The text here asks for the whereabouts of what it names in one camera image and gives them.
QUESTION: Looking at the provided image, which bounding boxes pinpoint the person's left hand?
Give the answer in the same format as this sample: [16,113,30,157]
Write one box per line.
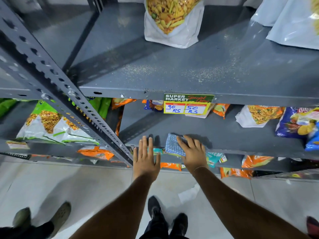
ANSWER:
[133,136,161,182]

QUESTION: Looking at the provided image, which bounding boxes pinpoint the person's right hand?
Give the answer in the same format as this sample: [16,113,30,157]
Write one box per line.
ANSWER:
[176,135,209,174]

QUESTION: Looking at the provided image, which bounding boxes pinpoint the blue checked cleaning cloth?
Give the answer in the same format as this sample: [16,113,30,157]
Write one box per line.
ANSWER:
[165,133,187,157]

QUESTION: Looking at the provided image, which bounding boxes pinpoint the person's left forearm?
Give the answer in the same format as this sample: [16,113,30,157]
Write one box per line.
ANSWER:
[69,174,160,239]

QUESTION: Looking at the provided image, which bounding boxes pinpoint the person's right forearm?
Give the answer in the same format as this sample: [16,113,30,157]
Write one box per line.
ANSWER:
[191,167,304,239]

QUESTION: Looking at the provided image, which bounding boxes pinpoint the orange snack packet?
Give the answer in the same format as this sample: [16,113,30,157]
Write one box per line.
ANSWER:
[212,104,231,119]
[241,155,275,169]
[115,114,123,137]
[220,167,254,180]
[111,98,137,110]
[160,162,183,171]
[77,146,115,161]

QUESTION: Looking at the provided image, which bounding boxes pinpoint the yellow and green price tag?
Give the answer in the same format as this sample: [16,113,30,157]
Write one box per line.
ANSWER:
[163,94,215,115]

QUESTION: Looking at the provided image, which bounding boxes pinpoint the white paper scrap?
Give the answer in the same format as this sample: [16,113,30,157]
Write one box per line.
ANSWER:
[178,183,201,204]

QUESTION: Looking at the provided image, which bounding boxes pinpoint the person's black left shoe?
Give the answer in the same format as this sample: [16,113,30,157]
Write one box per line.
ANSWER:
[148,196,162,222]

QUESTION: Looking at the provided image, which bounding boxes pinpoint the person's black shoe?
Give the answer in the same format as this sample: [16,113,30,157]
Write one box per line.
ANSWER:
[148,196,162,222]
[172,213,188,237]

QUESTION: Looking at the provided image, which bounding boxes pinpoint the white packet of noodle snack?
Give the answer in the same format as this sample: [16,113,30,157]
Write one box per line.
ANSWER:
[235,105,285,128]

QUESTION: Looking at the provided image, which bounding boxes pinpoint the person's black right shoe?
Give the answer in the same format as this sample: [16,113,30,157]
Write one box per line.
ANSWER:
[172,213,188,237]

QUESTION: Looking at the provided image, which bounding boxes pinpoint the person's black trousers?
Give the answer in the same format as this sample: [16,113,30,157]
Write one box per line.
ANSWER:
[139,214,190,239]

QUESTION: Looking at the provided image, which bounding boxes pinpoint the grey metal shelf rack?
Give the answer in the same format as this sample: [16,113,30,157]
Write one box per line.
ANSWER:
[0,0,319,182]

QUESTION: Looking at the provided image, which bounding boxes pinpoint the grey perforated rack upright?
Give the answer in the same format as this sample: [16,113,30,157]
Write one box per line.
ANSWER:
[0,0,133,167]

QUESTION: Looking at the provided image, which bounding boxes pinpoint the white and green snack packet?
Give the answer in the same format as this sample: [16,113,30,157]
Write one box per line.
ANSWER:
[16,100,100,145]

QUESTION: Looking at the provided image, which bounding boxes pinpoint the blue chips packet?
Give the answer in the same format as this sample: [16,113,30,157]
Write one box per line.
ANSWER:
[276,107,319,139]

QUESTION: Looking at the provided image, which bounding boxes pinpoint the bright blue snack packet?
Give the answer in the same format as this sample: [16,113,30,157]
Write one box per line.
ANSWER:
[305,122,319,152]

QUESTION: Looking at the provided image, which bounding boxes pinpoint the small white shelf label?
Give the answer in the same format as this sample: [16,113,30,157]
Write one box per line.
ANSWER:
[6,141,30,150]

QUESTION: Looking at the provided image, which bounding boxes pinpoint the white pouch of yellow snack mix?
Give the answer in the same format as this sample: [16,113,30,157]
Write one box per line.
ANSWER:
[144,0,205,49]

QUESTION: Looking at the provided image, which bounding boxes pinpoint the red shoe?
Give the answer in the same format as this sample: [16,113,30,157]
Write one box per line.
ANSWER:
[306,216,319,239]

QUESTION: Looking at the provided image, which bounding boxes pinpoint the plain white pouch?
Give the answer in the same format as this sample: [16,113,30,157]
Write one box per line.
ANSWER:
[250,0,290,27]

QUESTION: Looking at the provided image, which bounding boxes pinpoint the large white pouch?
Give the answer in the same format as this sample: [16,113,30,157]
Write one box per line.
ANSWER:
[266,0,319,50]

